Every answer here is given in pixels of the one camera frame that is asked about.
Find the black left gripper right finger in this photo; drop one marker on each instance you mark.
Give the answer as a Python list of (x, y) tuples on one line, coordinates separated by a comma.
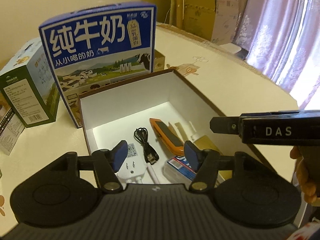
[(205, 164)]

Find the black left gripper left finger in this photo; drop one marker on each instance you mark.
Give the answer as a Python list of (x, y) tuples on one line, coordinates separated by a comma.
[(106, 164)]

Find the white wifi repeater with antennas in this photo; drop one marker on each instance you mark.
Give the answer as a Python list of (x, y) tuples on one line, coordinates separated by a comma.
[(134, 168)]

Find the clear toothpick box blue label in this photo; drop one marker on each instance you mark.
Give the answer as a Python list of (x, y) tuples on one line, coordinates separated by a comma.
[(178, 171)]

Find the orange utility knife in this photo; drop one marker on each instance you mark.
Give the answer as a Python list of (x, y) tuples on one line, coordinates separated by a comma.
[(169, 139)]

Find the gold white small box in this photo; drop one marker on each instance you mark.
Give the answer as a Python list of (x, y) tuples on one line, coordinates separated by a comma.
[(204, 142)]

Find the brown spray bottle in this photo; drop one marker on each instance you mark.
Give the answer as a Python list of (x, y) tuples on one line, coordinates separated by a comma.
[(194, 134)]

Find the person's right hand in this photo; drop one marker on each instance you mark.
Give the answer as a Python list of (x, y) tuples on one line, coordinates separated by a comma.
[(307, 186)]

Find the brown cardboard shoe box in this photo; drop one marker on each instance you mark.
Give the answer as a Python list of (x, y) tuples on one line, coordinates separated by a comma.
[(112, 113)]

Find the pink floral curtain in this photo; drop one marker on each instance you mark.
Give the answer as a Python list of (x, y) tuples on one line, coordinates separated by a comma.
[(282, 41)]

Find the white green photo box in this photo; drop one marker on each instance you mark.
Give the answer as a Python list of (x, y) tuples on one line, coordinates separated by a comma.
[(11, 127)]

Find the dark green milk box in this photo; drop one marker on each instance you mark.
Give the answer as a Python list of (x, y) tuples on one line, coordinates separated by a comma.
[(28, 85)]

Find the blue milk carton box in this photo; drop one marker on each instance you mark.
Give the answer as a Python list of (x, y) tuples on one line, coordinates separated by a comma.
[(91, 48)]

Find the flat cardboard sheets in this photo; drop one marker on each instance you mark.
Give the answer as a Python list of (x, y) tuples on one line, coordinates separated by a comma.
[(213, 20)]

